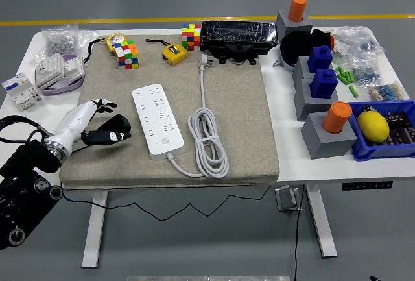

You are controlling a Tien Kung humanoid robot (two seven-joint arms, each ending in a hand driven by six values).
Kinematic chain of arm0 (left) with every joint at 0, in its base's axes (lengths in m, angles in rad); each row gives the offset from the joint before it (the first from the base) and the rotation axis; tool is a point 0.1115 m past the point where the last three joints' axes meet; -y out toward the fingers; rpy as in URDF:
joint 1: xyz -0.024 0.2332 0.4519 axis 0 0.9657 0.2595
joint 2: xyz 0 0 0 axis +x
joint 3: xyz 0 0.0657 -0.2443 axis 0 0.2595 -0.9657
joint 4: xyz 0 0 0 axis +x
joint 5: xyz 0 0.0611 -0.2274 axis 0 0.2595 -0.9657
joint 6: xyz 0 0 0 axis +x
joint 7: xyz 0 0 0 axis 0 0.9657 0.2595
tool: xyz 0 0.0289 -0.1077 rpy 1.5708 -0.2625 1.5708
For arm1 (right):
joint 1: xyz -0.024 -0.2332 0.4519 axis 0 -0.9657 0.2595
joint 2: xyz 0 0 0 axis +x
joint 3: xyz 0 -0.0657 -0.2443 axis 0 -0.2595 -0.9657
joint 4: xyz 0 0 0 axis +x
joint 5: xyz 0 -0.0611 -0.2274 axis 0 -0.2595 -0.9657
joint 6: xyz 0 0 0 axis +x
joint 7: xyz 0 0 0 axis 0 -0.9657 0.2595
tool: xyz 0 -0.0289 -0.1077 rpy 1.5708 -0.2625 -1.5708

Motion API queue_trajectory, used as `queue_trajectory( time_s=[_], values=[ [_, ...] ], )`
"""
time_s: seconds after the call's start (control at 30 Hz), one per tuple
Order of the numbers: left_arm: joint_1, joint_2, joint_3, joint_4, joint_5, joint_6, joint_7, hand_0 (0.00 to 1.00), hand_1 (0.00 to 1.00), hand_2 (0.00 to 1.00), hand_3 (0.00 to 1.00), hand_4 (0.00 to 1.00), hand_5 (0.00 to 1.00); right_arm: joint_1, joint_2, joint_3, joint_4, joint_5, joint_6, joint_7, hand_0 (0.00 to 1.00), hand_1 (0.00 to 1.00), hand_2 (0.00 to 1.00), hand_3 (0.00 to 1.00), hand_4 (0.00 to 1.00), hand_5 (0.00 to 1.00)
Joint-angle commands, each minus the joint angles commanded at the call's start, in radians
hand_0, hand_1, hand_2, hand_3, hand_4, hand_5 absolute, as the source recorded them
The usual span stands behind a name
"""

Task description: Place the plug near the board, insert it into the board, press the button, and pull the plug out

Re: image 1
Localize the yellow black tape measure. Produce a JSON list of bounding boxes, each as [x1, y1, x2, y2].
[[145, 38, 189, 67]]

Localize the empty clear plastic bag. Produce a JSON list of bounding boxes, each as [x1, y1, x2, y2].
[[77, 29, 100, 50]]

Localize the black film-wrapped box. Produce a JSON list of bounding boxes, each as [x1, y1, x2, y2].
[[200, 20, 279, 56]]

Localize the yellow lemon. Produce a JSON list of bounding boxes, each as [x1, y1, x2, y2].
[[357, 111, 390, 143]]

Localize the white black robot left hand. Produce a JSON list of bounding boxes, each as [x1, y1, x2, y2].
[[48, 98, 133, 156]]

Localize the round yellow tape measure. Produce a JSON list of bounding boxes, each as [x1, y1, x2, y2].
[[82, 32, 127, 66]]

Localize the black power adapter plug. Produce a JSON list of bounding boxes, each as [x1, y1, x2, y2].
[[97, 114, 132, 134]]

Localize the colourful puzzle cube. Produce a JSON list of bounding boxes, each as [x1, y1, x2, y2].
[[113, 39, 140, 71], [180, 23, 202, 51]]

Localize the thin black adapter cord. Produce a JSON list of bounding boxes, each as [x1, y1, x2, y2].
[[61, 143, 273, 222]]

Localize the clear bag of blue resistors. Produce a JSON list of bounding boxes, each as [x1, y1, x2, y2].
[[351, 63, 382, 88]]

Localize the white table leg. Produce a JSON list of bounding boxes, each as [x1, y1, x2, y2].
[[80, 191, 108, 269], [304, 184, 338, 259]]

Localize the clear bag of metal nuts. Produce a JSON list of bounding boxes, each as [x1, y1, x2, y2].
[[30, 24, 80, 67]]

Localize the blue plastic bin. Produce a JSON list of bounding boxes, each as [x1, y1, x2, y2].
[[346, 99, 415, 162]]

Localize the black plastic bracket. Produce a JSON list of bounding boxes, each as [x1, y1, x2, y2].
[[207, 42, 262, 67]]

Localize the white circuit breaker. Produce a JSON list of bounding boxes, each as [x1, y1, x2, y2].
[[1, 72, 43, 112]]

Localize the dark brown components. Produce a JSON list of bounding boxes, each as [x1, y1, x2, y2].
[[382, 111, 415, 145]]

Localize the black table control panel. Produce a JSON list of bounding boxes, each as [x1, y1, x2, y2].
[[342, 181, 394, 192]]

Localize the white wall socket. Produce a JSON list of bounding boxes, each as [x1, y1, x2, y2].
[[61, 55, 86, 79], [34, 53, 65, 88]]

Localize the grey round base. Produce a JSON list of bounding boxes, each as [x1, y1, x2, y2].
[[280, 55, 298, 73]]

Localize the orange cylinder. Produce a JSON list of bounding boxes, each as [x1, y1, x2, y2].
[[288, 0, 308, 22], [322, 101, 353, 134]]

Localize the blue block with knob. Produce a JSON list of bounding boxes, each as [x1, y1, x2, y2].
[[309, 69, 338, 100], [307, 45, 334, 74]]

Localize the black cloth bundle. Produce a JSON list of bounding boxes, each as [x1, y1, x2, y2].
[[279, 28, 335, 66]]

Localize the grey-brown fabric mat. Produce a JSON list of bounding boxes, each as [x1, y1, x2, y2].
[[59, 34, 281, 191]]

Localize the clear bag of blue components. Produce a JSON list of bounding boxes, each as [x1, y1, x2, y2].
[[351, 26, 387, 67]]

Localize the silver metal hook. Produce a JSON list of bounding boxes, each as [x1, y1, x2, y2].
[[274, 185, 302, 212]]

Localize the white power cord with plug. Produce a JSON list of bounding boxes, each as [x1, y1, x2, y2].
[[165, 54, 230, 179]]

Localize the clear bag with white label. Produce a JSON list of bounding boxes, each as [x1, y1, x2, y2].
[[329, 27, 357, 66]]

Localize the white power strip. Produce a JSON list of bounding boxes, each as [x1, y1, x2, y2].
[[132, 82, 185, 161]]

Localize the hanging black cable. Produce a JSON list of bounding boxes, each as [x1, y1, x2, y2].
[[293, 185, 305, 281]]

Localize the grey hollow block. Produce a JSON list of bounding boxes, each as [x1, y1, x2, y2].
[[301, 111, 359, 160], [294, 78, 340, 122], [276, 10, 314, 37], [292, 56, 317, 82]]

